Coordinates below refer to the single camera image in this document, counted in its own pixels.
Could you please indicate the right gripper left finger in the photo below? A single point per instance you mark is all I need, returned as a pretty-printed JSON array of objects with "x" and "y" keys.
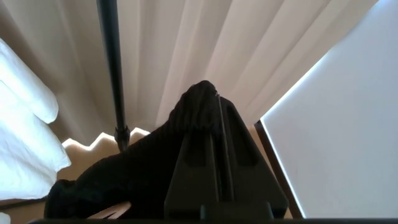
[{"x": 192, "y": 186}]

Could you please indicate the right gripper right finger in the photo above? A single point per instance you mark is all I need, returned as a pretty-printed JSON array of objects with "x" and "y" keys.
[{"x": 252, "y": 186}]

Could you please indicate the black garment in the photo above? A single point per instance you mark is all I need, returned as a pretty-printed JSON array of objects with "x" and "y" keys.
[{"x": 140, "y": 174}]

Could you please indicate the white printed t-shirt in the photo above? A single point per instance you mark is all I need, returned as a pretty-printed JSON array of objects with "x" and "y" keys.
[{"x": 25, "y": 149}]

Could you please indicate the black clothes rack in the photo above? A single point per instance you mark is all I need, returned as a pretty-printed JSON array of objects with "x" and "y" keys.
[{"x": 112, "y": 62}]

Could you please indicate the beige curtain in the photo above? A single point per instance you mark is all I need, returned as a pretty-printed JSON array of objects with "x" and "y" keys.
[{"x": 217, "y": 37}]

